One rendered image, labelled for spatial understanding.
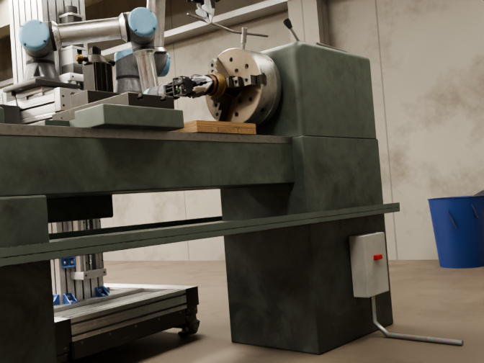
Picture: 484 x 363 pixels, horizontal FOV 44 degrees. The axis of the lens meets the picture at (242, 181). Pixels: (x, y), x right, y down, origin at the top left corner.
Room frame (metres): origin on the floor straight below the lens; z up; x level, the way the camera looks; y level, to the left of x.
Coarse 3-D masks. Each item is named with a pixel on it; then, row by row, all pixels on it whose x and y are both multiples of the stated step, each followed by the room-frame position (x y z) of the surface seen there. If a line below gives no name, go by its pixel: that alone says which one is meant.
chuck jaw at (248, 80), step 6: (228, 78) 2.26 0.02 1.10; (234, 78) 2.27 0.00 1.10; (240, 78) 2.27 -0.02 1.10; (246, 78) 2.26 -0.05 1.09; (252, 78) 2.25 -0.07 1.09; (258, 78) 2.27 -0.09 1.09; (264, 78) 2.28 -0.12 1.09; (228, 84) 2.26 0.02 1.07; (234, 84) 2.27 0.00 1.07; (240, 84) 2.26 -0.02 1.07; (246, 84) 2.26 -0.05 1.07; (252, 84) 2.25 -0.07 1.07; (258, 84) 2.27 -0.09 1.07; (264, 84) 2.28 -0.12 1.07
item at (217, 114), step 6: (222, 96) 2.32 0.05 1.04; (228, 96) 2.35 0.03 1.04; (216, 102) 2.34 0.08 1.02; (222, 102) 2.33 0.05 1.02; (228, 102) 2.36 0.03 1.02; (216, 108) 2.34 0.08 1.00; (222, 108) 2.35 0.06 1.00; (228, 108) 2.37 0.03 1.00; (216, 114) 2.37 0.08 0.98; (222, 114) 2.36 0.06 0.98; (222, 120) 2.38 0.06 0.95
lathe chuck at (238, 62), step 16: (240, 48) 2.32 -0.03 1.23; (224, 64) 2.38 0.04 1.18; (240, 64) 2.33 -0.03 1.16; (256, 64) 2.27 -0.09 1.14; (272, 80) 2.31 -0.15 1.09; (208, 96) 2.45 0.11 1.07; (240, 96) 2.33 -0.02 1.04; (256, 96) 2.28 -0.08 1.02; (272, 96) 2.32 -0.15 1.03; (240, 112) 2.34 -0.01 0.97; (256, 112) 2.31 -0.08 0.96
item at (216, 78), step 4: (208, 76) 2.24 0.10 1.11; (212, 76) 2.25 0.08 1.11; (216, 76) 2.26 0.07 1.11; (220, 76) 2.28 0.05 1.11; (212, 80) 2.23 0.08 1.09; (216, 80) 2.25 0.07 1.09; (220, 80) 2.26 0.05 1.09; (224, 80) 2.27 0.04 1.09; (200, 84) 2.28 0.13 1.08; (212, 84) 2.23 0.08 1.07; (216, 84) 2.24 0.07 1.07; (220, 84) 2.26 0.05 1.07; (224, 84) 2.27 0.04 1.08; (212, 88) 2.24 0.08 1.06; (216, 88) 2.25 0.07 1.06; (220, 88) 2.26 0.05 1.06; (224, 88) 2.27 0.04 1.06; (208, 92) 2.25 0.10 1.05; (212, 92) 2.26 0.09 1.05; (216, 92) 2.26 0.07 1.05; (220, 92) 2.27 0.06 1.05; (224, 92) 2.31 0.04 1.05; (212, 96) 2.29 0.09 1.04; (216, 96) 2.29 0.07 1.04; (220, 96) 2.29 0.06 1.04
